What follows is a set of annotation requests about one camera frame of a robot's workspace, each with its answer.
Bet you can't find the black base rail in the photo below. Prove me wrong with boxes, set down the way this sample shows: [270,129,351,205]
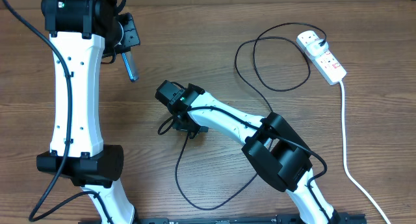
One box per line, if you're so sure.
[77,212,368,224]

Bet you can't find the white power strip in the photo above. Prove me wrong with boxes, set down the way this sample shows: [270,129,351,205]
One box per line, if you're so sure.
[296,31,346,85]

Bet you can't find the black charging cable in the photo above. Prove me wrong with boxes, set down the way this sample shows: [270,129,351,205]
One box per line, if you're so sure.
[174,21,328,211]

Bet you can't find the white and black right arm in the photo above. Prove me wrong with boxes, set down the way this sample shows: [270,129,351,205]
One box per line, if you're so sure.
[155,81,341,223]

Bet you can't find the blue Galaxy smartphone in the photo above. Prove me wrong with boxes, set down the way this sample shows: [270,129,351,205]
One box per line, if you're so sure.
[122,51,139,82]

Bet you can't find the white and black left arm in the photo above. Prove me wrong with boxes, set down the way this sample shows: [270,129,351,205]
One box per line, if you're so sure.
[36,0,140,223]

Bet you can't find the white charger plug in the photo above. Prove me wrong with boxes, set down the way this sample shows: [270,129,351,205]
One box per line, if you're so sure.
[306,39,329,59]

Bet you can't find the white power strip cord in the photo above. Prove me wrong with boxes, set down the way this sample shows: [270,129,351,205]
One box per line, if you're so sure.
[338,80,393,224]

